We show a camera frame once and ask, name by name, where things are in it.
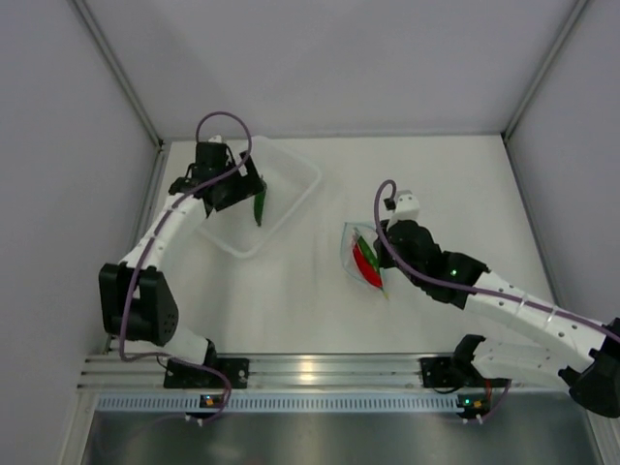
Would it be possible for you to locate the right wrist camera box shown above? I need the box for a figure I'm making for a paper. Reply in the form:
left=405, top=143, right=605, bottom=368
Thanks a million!
left=384, top=190, right=420, bottom=229

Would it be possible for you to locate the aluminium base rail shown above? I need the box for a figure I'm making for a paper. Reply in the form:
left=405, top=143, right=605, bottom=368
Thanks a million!
left=77, top=352, right=606, bottom=391

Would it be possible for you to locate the aluminium frame post right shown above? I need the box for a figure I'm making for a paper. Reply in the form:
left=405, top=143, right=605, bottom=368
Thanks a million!
left=501, top=0, right=592, bottom=143

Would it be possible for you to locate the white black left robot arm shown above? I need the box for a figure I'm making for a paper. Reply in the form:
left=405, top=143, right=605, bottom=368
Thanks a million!
left=98, top=139, right=265, bottom=387

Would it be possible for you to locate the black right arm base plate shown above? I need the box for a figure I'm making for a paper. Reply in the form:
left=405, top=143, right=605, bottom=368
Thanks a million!
left=419, top=356, right=485, bottom=389

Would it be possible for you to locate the green fake chili pepper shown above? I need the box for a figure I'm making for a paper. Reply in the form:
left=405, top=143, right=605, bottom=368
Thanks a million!
left=253, top=185, right=267, bottom=228

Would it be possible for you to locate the clear zip top bag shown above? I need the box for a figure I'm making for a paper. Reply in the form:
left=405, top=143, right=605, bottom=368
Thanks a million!
left=340, top=222, right=388, bottom=299

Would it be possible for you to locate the aluminium frame post left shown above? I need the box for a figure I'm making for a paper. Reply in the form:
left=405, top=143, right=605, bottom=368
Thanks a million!
left=69, top=0, right=163, bottom=149

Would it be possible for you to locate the red fake chili pepper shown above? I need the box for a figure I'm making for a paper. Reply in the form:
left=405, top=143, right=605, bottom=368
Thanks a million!
left=352, top=233, right=384, bottom=291

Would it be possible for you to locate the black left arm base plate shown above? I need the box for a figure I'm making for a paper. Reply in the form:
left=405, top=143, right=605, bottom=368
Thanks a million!
left=163, top=356, right=250, bottom=389

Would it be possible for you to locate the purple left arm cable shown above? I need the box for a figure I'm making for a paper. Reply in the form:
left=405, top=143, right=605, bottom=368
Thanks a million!
left=117, top=111, right=254, bottom=428

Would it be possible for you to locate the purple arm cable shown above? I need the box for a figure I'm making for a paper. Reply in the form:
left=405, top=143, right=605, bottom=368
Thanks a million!
left=371, top=179, right=611, bottom=427
left=117, top=111, right=254, bottom=428

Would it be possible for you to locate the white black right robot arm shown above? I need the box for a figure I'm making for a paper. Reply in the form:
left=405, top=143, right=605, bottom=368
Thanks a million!
left=375, top=219, right=619, bottom=419

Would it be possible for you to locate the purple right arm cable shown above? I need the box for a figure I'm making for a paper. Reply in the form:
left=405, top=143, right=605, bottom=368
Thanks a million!
left=371, top=179, right=611, bottom=427

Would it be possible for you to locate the white perforated plastic basket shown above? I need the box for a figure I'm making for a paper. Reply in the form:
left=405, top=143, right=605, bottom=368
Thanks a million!
left=198, top=136, right=322, bottom=259

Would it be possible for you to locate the aluminium frame post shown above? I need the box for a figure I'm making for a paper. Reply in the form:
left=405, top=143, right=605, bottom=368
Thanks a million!
left=501, top=0, right=592, bottom=143
left=69, top=0, right=163, bottom=149

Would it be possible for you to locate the white slotted cable duct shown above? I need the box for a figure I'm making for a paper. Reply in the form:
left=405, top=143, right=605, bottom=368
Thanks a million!
left=96, top=393, right=486, bottom=414

